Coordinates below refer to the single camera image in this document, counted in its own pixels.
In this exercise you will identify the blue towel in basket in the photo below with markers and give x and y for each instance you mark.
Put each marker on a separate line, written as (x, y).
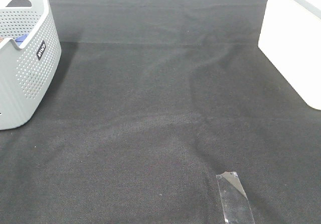
(19, 40)

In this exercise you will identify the black table cloth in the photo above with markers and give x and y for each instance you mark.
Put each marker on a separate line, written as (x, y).
(152, 99)

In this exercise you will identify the clear tape strip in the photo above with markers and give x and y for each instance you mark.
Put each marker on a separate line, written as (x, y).
(235, 204)

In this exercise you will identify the grey perforated laundry basket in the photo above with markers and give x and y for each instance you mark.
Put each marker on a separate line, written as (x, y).
(26, 70)

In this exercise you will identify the white plastic storage box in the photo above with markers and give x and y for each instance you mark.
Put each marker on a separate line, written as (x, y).
(290, 39)

